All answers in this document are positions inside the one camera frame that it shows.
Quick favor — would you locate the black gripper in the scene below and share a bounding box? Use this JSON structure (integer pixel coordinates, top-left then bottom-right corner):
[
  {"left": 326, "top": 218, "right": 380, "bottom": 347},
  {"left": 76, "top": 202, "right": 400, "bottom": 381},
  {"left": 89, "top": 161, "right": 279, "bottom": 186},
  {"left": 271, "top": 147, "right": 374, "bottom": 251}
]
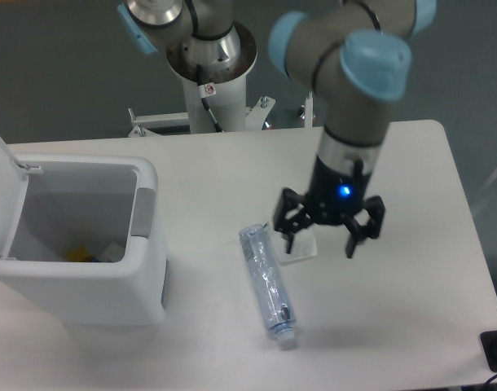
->
[{"left": 272, "top": 157, "right": 385, "bottom": 259}]

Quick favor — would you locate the white push-top trash can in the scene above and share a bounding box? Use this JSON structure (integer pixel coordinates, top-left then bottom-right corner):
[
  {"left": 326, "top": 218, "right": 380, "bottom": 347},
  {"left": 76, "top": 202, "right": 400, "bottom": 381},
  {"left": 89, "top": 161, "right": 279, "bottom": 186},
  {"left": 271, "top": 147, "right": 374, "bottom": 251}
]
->
[{"left": 0, "top": 137, "right": 169, "bottom": 326}]

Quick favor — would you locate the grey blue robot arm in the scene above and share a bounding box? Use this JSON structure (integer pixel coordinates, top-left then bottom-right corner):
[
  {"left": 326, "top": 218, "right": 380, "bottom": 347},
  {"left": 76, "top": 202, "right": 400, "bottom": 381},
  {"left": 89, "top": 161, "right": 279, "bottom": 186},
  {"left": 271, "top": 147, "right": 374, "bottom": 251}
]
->
[{"left": 117, "top": 1, "right": 437, "bottom": 256}]

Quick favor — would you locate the white paper inside can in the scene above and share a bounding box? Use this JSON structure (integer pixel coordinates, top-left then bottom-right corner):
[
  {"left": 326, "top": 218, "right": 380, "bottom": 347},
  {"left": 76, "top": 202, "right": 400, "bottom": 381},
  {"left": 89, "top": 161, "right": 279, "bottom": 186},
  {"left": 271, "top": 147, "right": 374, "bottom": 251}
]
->
[{"left": 97, "top": 242, "right": 125, "bottom": 263}]

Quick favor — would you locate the yellow trash inside can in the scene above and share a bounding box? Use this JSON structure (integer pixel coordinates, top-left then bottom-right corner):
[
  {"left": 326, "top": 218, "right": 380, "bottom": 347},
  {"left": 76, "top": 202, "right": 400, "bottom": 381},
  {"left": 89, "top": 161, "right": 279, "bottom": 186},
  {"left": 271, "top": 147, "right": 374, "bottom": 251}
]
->
[{"left": 64, "top": 246, "right": 95, "bottom": 262}]

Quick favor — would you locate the crumpled white plastic bag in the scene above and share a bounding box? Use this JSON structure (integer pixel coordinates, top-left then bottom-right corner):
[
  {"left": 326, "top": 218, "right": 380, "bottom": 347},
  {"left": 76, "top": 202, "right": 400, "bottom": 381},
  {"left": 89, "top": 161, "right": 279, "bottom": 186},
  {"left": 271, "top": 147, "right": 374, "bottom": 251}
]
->
[{"left": 263, "top": 221, "right": 317, "bottom": 266}]

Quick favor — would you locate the clear plastic water bottle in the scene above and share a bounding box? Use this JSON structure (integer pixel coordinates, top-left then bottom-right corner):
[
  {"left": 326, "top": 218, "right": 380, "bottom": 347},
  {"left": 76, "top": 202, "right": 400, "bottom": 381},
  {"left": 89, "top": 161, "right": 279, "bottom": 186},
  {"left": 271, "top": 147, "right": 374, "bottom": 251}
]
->
[{"left": 239, "top": 224, "right": 297, "bottom": 350}]

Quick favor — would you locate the black pedestal cable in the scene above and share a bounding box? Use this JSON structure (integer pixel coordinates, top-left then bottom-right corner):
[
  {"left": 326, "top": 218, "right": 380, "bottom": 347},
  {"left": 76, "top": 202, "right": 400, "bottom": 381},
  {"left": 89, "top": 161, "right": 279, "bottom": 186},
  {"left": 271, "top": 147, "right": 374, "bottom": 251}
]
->
[{"left": 196, "top": 64, "right": 225, "bottom": 134}]

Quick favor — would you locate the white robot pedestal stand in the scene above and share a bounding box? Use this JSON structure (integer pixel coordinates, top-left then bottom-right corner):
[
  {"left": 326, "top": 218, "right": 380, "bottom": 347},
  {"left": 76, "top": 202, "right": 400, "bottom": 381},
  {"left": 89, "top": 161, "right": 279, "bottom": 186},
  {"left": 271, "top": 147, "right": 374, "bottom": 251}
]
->
[{"left": 129, "top": 22, "right": 276, "bottom": 137}]

